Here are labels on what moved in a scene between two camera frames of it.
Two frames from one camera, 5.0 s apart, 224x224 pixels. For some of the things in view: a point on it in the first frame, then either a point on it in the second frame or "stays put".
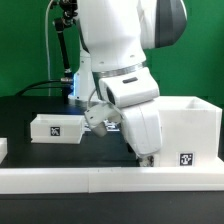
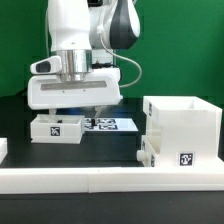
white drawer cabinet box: [191, 132] stays put
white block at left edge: [3, 148] stays put
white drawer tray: [57, 129] stays put
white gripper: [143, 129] to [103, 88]
